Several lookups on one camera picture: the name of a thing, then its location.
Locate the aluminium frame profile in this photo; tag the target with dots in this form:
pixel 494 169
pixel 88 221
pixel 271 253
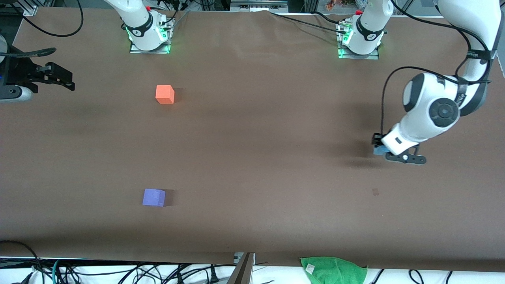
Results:
pixel 258 4

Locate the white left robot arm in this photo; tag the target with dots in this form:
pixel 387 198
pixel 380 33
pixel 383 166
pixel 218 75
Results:
pixel 428 106

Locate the blue cube block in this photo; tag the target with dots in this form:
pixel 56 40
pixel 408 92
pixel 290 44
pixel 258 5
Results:
pixel 380 150

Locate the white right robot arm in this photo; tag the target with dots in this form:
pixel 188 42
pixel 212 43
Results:
pixel 138 23

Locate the purple cube block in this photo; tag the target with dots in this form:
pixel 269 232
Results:
pixel 153 197

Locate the green cloth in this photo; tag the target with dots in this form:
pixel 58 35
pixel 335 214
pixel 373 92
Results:
pixel 335 270

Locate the black power plug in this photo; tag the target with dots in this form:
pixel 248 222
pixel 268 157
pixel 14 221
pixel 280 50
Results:
pixel 214 274

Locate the grey metal post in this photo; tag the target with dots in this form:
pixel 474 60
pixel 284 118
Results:
pixel 241 272

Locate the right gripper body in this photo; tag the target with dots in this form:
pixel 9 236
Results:
pixel 24 70

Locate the orange cube block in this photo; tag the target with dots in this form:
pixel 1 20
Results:
pixel 164 94

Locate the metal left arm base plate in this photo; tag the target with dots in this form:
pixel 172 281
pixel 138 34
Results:
pixel 371 56

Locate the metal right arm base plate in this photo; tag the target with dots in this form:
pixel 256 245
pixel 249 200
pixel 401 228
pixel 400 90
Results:
pixel 136 50

